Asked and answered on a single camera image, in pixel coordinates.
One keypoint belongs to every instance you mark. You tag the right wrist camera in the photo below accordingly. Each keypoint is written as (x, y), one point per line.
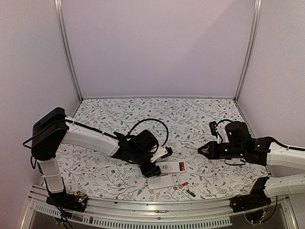
(213, 126)

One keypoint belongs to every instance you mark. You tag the purple AA battery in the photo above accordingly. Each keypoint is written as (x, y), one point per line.
(191, 193)

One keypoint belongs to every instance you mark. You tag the red gold AA battery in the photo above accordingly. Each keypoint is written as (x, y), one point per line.
(161, 211)

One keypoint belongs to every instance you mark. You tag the white battery cover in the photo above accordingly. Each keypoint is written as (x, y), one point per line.
(141, 182)

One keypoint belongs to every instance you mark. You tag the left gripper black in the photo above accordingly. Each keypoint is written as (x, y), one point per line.
(149, 171)

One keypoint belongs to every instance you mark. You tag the floral table mat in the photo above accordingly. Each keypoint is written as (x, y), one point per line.
(183, 124)

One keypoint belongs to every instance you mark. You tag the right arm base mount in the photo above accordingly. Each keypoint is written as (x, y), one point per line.
(255, 199)

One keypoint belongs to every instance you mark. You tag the red black battery in remote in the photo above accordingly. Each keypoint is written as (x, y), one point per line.
(182, 166)

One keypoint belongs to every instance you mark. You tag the right aluminium frame post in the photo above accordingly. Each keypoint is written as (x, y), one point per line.
(250, 48)

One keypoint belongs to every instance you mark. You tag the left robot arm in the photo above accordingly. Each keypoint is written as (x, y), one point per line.
(56, 129)

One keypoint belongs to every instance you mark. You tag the aluminium front rail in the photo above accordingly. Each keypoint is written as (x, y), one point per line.
(104, 213)

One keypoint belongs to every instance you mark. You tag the aluminium frame post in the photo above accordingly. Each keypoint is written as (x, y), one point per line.
(66, 48)
(250, 48)

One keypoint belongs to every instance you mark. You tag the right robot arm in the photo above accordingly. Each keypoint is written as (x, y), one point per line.
(264, 151)

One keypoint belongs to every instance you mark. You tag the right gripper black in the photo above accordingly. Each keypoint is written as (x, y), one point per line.
(212, 154)

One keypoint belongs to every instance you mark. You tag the left aluminium frame post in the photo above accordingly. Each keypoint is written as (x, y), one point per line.
(66, 48)

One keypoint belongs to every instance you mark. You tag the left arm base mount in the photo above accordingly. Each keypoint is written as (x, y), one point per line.
(75, 202)

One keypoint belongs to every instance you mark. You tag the white remote with buttons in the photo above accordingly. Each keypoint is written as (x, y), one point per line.
(169, 167)

